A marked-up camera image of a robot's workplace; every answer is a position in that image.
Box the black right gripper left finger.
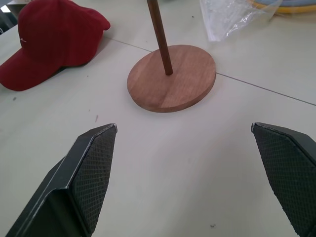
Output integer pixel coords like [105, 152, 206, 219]
[4, 123, 118, 237]

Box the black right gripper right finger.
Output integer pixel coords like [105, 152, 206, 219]
[250, 122, 316, 237]

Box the wooden stand with round base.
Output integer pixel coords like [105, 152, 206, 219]
[127, 0, 217, 114]

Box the red baseball cap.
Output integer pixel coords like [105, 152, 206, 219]
[0, 0, 111, 92]

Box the clear plastic bag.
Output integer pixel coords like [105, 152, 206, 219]
[199, 0, 277, 43]

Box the yellow and blue round object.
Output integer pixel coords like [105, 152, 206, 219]
[247, 0, 316, 16]

